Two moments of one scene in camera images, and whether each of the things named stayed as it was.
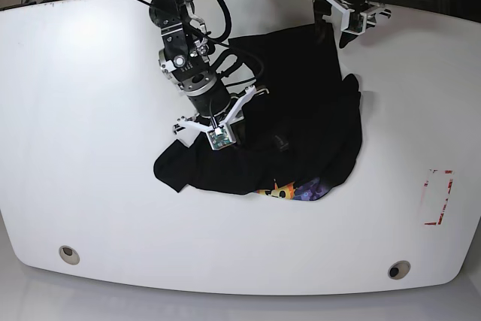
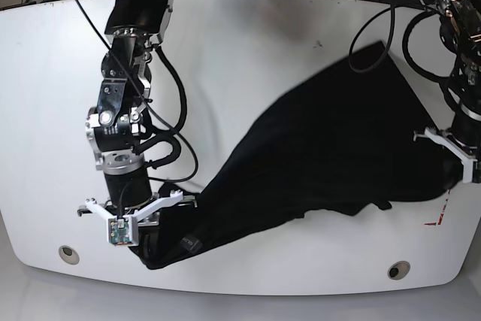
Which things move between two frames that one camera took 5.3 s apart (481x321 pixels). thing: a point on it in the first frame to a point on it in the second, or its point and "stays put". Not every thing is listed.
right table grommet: [399, 270] stays put
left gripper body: [221, 135] to [128, 225]
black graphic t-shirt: [297, 141] to [354, 139]
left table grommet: [69, 255] stays put
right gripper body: [346, 17] to [467, 155]
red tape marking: [426, 184] stays put
